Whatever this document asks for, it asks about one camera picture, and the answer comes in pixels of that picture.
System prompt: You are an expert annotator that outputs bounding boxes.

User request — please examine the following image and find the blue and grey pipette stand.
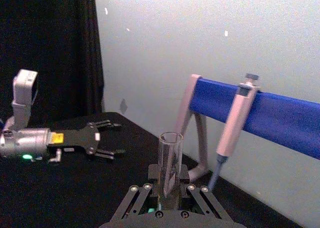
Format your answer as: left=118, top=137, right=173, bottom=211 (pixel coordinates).
left=174, top=74, right=320, bottom=181

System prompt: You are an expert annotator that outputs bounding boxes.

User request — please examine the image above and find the grey pipette with blue tip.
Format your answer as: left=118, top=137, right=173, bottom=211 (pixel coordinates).
left=207, top=73, right=261, bottom=191

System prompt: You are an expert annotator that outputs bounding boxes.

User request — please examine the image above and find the black hanging curtain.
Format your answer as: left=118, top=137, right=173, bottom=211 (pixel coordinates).
left=0, top=0, right=105, bottom=128

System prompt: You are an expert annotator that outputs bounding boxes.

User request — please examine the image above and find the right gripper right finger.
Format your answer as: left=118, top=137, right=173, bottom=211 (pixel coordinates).
left=178, top=164, right=235, bottom=220

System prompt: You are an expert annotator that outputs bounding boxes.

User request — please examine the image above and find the black table cloth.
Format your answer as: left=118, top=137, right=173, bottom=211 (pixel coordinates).
left=0, top=111, right=305, bottom=228

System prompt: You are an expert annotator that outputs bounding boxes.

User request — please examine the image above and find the left gripper dark cable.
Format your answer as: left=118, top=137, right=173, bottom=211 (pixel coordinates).
left=48, top=149, right=63, bottom=164

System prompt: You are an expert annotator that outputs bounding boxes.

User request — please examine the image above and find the clear test tube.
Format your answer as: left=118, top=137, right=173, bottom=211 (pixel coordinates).
left=158, top=132, right=184, bottom=200

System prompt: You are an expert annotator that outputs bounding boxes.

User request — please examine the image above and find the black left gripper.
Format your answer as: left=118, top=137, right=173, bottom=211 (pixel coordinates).
left=46, top=120, right=126, bottom=161

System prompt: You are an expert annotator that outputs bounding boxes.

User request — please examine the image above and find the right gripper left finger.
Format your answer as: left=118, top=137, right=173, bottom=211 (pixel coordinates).
left=108, top=164, right=162, bottom=223

